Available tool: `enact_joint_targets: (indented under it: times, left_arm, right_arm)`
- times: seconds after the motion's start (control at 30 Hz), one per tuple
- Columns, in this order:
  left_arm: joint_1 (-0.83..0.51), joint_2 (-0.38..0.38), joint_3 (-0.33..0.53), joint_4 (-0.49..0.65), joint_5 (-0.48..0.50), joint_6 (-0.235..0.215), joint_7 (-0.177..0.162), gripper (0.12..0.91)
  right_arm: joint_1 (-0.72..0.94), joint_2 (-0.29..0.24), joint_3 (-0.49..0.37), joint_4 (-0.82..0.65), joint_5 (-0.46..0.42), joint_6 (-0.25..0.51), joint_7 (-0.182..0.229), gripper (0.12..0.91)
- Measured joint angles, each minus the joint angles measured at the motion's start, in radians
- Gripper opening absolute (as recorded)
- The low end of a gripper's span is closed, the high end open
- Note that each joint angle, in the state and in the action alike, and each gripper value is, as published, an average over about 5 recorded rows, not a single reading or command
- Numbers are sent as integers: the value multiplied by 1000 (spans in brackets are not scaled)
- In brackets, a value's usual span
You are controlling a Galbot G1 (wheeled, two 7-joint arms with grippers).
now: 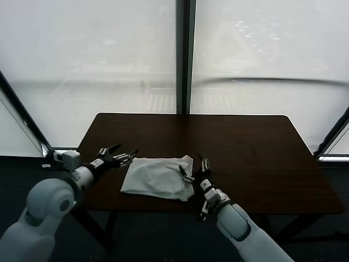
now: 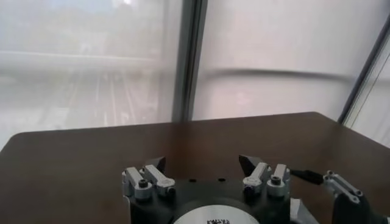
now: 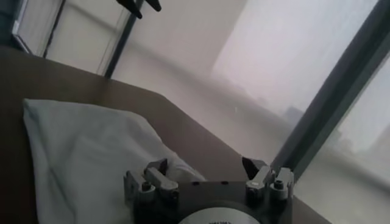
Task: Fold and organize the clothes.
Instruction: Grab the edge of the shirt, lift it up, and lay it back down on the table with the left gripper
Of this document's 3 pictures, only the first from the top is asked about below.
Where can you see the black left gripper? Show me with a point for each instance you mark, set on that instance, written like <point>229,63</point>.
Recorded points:
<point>105,163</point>

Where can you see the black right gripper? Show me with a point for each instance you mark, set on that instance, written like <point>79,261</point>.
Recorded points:
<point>204,183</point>

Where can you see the white t-shirt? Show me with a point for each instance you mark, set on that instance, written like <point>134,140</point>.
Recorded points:
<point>155,177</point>

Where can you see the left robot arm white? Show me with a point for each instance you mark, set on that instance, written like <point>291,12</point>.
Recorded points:
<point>46,202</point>

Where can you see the dark vertical window mullion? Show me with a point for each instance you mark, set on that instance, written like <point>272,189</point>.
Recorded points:
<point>186,54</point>

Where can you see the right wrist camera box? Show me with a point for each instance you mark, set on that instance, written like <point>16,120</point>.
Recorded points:
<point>216,197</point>

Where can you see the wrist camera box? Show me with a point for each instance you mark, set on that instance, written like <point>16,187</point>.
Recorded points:
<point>69,159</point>
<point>216,197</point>

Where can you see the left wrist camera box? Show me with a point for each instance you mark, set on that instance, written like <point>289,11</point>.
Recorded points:
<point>69,159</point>

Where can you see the slanted dark frame post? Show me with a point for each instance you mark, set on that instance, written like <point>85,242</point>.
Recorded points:
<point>330,137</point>
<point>27,116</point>

